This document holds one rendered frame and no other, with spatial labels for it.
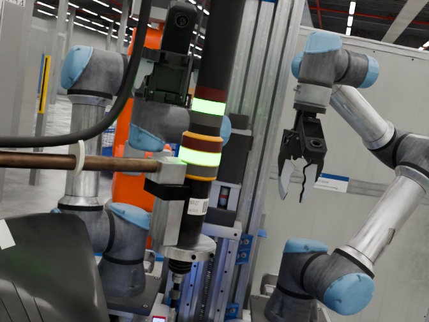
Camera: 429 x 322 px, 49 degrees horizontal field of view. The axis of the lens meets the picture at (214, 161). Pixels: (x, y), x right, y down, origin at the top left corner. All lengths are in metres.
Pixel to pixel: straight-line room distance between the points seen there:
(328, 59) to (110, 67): 0.56
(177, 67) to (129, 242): 0.67
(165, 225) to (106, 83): 0.82
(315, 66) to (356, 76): 0.11
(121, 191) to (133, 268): 3.15
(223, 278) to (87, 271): 0.86
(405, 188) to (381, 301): 1.50
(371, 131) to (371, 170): 1.16
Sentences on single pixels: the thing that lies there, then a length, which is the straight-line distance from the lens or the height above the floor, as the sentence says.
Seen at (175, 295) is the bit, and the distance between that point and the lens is 0.54.
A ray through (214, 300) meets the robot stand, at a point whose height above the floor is 1.02.
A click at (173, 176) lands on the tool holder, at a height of 1.54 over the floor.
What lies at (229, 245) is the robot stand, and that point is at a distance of 1.38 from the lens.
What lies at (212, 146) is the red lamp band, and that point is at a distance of 0.48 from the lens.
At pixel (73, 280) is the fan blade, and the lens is 0.58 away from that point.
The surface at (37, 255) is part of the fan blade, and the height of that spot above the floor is 1.41.
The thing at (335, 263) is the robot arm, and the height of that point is 1.26.
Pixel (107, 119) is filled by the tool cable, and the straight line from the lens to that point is 0.43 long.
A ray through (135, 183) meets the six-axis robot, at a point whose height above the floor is 0.65.
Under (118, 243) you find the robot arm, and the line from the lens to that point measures 1.29.
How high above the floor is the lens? 1.63
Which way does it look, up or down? 8 degrees down
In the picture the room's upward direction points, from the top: 10 degrees clockwise
